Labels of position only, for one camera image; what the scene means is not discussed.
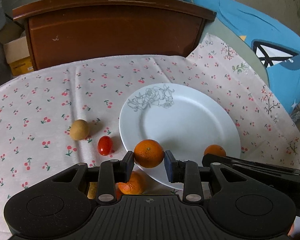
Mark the orange mandarin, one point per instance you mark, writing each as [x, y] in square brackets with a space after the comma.
[215, 150]
[135, 183]
[148, 153]

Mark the brown wooden cabinet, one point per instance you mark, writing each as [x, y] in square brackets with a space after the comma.
[115, 35]

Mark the grey green bedsheet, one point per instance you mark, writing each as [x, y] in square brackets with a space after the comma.
[230, 37]

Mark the yellow box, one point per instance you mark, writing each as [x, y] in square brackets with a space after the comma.
[20, 66]

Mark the cherry print cloth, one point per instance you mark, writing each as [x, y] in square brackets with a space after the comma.
[40, 100]

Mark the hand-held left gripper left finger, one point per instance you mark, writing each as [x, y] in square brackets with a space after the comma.
[128, 166]

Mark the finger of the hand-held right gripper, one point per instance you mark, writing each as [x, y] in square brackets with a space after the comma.
[252, 167]

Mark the white plate with grey flowers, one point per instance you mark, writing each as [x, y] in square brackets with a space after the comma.
[190, 125]

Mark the red cherry tomato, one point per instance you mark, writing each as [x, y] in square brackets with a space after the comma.
[105, 145]
[118, 193]

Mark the blue printed blanket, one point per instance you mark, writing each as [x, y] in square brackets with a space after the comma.
[265, 30]

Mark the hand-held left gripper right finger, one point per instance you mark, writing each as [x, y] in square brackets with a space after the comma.
[168, 166]

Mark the open cardboard box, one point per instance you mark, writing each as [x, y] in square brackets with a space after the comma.
[12, 47]

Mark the brown longan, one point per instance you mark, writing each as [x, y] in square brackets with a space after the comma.
[91, 191]
[79, 129]

